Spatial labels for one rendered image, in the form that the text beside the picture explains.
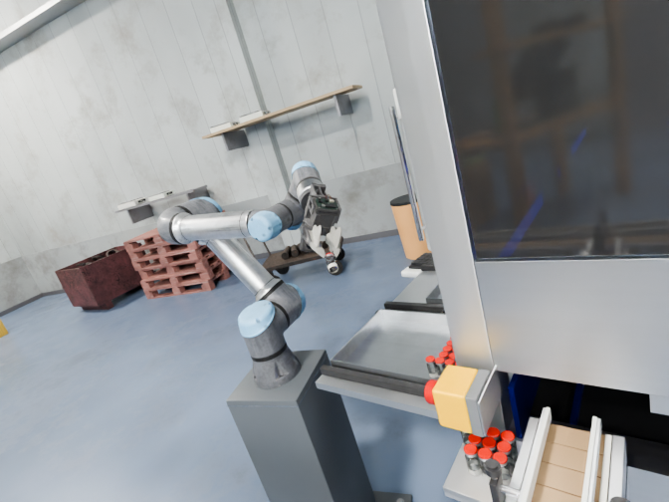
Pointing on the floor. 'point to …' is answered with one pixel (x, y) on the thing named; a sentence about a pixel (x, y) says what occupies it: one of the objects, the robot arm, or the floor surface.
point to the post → (439, 183)
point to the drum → (408, 227)
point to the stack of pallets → (174, 265)
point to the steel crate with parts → (100, 279)
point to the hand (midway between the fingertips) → (328, 256)
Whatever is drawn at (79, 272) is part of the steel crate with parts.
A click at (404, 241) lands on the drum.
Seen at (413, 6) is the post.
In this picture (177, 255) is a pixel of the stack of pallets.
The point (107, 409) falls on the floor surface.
